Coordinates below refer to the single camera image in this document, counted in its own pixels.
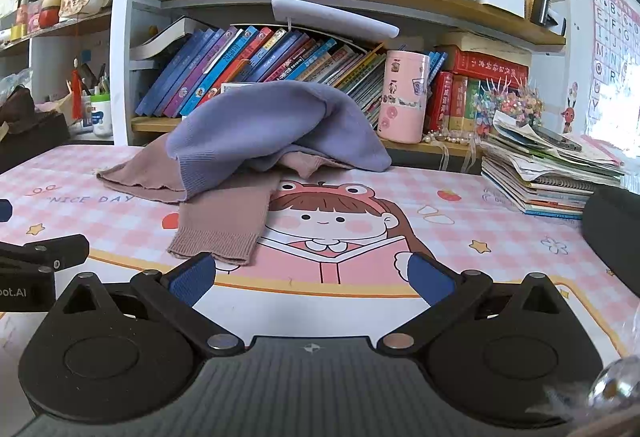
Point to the pink sticker tumbler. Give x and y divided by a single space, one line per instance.
402 117

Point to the brown cloth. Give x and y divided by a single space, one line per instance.
20 109

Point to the purple and mauve knit sweater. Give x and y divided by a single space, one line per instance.
280 127

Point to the red tassel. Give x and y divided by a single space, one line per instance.
76 92

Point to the dark rounded object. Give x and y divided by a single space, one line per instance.
612 232

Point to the red upright book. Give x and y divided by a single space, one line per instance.
440 102
457 107

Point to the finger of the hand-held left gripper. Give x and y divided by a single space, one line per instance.
60 249
4 211

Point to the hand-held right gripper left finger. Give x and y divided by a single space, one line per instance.
192 274

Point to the wooden side shelf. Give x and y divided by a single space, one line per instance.
75 23

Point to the thick red dictionary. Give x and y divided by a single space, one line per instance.
490 66

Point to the cartoon wall sticker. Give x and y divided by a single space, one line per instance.
567 112

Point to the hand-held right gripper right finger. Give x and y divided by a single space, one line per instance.
430 279

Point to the row of colourful children's books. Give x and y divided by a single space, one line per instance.
210 62

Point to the pink alphabet wall poster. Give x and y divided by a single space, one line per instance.
610 27

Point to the clear round bauble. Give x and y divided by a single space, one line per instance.
612 384

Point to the thick cream book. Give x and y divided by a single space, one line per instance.
480 42

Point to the pen holder with pens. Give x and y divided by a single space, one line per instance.
92 82

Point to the small black device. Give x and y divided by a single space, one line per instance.
540 9

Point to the white bottle with blue label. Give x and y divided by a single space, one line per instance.
102 117

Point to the red round doll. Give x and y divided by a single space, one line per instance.
48 14

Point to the stack of notebooks and papers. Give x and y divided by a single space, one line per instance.
545 187

